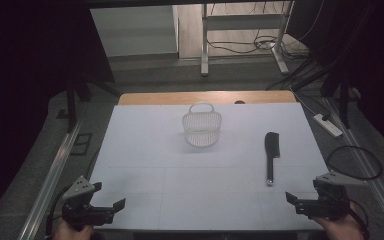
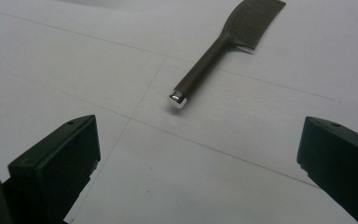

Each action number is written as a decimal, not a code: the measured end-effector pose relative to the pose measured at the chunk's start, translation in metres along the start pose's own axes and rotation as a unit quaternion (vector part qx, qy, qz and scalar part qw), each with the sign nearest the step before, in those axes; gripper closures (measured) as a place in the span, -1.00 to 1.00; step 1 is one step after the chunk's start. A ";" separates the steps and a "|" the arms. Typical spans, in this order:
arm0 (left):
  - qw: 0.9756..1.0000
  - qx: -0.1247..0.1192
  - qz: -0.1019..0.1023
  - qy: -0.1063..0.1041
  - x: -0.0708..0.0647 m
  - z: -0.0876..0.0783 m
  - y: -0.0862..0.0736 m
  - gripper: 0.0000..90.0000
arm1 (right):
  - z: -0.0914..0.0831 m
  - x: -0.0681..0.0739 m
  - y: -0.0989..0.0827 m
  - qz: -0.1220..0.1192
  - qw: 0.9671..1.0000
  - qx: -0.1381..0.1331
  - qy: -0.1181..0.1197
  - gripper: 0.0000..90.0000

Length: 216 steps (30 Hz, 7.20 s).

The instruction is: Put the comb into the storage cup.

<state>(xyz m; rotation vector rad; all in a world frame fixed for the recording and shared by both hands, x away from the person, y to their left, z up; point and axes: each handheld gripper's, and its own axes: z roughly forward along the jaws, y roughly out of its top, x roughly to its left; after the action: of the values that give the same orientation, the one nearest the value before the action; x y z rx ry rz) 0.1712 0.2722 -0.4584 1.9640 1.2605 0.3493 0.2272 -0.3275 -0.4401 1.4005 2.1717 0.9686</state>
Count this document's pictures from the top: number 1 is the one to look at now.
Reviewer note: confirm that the black curtain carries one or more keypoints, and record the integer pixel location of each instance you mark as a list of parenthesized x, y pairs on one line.
[(20, 66), (380, 50)]

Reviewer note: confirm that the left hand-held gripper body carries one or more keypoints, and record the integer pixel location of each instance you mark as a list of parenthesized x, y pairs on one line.
[(80, 210)]

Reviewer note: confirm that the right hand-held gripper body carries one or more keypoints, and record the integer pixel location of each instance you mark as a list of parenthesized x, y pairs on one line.
[(326, 205)]

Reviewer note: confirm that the pale partition panel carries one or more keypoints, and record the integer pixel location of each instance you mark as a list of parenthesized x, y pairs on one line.
[(136, 31)]

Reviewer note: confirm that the person's left hand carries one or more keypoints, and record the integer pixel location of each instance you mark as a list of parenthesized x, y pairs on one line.
[(70, 232)]

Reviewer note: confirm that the black metal stand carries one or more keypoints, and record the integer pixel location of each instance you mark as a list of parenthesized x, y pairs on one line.
[(71, 110), (345, 106)]

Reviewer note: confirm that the white plastic basket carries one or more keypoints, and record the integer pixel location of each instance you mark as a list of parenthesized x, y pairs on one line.
[(201, 128)]

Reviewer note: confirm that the white table mat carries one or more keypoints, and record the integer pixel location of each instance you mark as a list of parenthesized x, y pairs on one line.
[(213, 186)]

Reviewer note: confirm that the white power strip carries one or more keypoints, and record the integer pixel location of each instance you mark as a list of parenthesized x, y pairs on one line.
[(328, 126)]

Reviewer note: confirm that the dark round table grommet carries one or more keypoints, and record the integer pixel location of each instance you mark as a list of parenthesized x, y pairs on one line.
[(240, 102)]

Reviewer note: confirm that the white metal stand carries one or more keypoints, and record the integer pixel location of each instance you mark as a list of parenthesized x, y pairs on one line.
[(243, 22)]

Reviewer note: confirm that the person's right hand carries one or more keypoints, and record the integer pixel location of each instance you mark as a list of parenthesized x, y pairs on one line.
[(340, 228)]

